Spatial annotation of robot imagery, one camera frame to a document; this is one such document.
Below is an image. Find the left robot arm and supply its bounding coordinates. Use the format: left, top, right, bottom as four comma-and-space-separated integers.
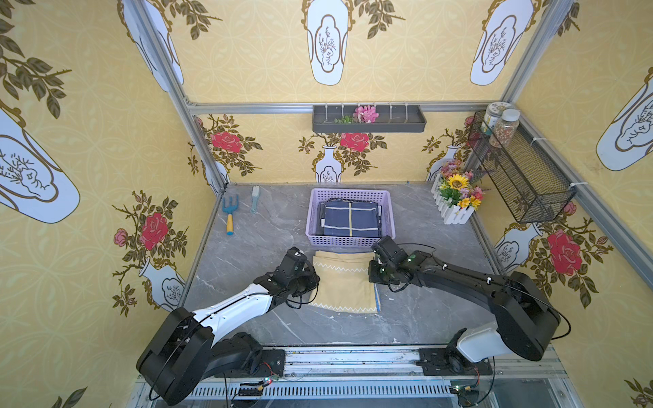
136, 248, 320, 406

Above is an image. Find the glass jar back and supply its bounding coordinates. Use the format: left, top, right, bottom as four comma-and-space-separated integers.
480, 101, 513, 135

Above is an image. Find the flower box white fence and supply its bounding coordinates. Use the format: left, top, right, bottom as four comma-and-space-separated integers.
431, 160, 485, 225

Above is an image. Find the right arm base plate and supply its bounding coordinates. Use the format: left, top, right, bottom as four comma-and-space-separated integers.
417, 348, 494, 376

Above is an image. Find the grey wall tray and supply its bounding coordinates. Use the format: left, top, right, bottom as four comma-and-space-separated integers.
312, 104, 427, 134

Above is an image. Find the glass jar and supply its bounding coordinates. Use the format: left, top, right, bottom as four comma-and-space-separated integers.
490, 109, 520, 148
480, 101, 513, 135

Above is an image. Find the black wire mesh shelf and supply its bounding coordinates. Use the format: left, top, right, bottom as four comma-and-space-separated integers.
467, 112, 577, 224

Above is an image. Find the light blue small brush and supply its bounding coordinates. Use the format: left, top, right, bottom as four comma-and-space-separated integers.
251, 185, 260, 214

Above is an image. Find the aluminium rail frame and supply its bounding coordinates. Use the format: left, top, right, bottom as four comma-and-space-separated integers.
128, 344, 583, 407

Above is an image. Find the grey checked pillowcase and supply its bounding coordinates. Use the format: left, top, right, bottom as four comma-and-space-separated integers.
317, 198, 384, 239

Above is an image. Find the tan pillowcase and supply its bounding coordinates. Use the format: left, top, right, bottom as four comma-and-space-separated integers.
311, 251, 379, 315

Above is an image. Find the glass jar front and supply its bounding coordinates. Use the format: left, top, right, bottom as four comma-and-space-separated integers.
490, 109, 520, 148

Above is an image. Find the lilac plastic basket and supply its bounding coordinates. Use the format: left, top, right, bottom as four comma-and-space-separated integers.
305, 188, 396, 248

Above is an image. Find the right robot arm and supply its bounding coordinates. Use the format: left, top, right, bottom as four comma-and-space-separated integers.
368, 236, 563, 364

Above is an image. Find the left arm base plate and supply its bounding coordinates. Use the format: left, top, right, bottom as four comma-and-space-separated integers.
225, 348, 286, 378

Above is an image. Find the blue yellow garden fork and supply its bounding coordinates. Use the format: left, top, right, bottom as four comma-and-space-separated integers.
222, 195, 239, 236

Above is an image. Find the pink artificial flower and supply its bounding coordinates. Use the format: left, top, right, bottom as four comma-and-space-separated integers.
353, 105, 379, 123

